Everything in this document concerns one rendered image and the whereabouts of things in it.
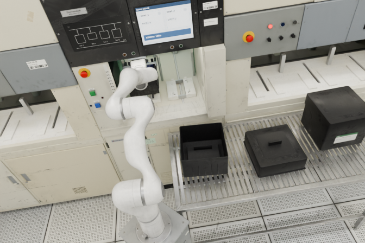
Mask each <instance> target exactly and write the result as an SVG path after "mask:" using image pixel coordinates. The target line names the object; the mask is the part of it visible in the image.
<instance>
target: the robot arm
mask: <svg viewBox="0 0 365 243"><path fill-rule="evenodd" d="M147 62H148V59H139V60H132V61H130V62H129V63H128V65H129V66H131V68H125V69H123V70H122V71H121V73H120V76H119V85H118V87H117V90H116V91H115V92H114V94H113V95H112V96H111V97H110V98H109V100H108V101H107V103H106V105H105V113H106V115H107V116H108V117H109V118H110V119H112V120H122V119H130V118H135V122H134V124H133V125H132V127H131V128H130V129H129V130H128V131H127V132H126V133H125V135H124V139H123V143H124V152H125V157H126V159H127V161H128V163H129V164H130V165H131V166H132V167H134V168H136V169H137V170H139V171H140V172H141V173H142V175H143V178H139V179H135V180H127V181H122V182H119V183H117V184H116V185H115V186H114V188H113V190H112V192H111V193H112V197H111V198H112V201H113V203H114V205H115V206H116V207H117V208H118V209H119V210H121V211H122V212H125V213H127V214H130V215H133V216H136V218H137V220H138V223H137V226H136V234H137V237H138V238H139V240H140V241H141V242H142V243H163V242H164V241H165V240H166V239H167V238H168V236H169V234H170V232H171V221H170V218H169V217H168V215H167V214H166V213H164V212H163V211H161V210H160V208H159V205H158V203H159V202H161V201H162V200H163V198H164V195H165V189H164V186H163V183H162V181H161V180H160V178H159V176H158V175H157V174H156V172H155V171H154V169H153V167H152V166H151V164H150V161H149V159H148V155H147V149H146V140H145V130H146V127H147V125H148V124H149V122H150V120H151V119H152V117H153V115H154V112H155V105H154V103H153V101H152V100H151V98H149V97H147V96H136V97H128V98H126V96H127V95H128V94H129V93H131V92H132V91H133V90H134V88H136V89H137V90H143V89H145V88H146V87H147V85H148V82H151V81H155V80H157V79H158V73H157V71H156V69H154V68H152V67H148V68H147V65H146V63H147Z"/></svg>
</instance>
